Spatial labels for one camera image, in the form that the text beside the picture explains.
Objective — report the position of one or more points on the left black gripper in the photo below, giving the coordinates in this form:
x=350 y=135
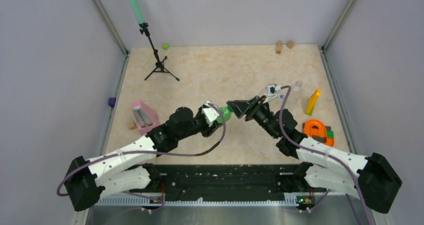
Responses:
x=208 y=131

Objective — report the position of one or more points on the clear bottle blue-white cap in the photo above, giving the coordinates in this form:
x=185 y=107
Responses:
x=268 y=91

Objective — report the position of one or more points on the small green lego brick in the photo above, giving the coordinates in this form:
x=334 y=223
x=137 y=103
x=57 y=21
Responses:
x=330 y=134

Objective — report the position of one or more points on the wooden block right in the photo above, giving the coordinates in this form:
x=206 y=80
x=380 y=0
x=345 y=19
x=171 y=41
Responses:
x=290 y=44

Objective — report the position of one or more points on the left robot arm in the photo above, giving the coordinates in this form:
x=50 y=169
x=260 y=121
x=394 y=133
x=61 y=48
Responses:
x=89 y=180

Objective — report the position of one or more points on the yellow green block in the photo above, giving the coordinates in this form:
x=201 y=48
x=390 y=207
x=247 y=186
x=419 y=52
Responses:
x=312 y=102

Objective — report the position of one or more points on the pink toy toaster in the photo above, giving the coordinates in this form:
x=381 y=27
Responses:
x=145 y=117

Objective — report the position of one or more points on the clear plastic bottle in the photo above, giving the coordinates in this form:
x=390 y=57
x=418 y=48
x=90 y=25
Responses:
x=294 y=95

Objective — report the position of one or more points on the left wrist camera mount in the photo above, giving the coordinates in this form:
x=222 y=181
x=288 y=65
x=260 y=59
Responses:
x=210 y=111

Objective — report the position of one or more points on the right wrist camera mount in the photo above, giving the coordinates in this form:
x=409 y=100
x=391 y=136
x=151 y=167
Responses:
x=278 y=90

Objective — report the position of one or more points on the wooden block left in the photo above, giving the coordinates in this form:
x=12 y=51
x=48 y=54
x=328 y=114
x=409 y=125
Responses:
x=279 y=47

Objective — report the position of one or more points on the small wooden cube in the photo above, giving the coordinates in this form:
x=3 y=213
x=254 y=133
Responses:
x=132 y=125

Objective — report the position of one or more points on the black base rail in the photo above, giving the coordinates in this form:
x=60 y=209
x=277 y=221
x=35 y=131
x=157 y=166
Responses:
x=240 y=184

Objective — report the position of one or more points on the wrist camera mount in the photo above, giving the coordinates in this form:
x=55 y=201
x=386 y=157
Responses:
x=278 y=90
x=210 y=111

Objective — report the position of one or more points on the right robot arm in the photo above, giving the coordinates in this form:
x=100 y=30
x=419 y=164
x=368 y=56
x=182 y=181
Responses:
x=371 y=178

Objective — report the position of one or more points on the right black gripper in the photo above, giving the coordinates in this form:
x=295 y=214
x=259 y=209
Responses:
x=239 y=107

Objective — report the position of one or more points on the orange tape dispenser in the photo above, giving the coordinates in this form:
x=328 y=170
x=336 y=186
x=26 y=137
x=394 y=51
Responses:
x=314 y=127

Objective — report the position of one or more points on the black tripod green pole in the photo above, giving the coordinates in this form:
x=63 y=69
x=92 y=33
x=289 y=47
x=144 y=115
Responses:
x=144 y=30

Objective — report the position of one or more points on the small green cap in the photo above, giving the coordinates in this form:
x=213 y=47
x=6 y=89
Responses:
x=165 y=46

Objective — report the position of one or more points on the wooden block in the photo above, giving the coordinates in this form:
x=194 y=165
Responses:
x=290 y=44
x=279 y=47

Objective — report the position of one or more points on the green plastic bottle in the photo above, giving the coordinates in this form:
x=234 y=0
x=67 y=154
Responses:
x=226 y=112

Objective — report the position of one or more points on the purple small object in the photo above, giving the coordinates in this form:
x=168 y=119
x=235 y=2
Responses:
x=112 y=102

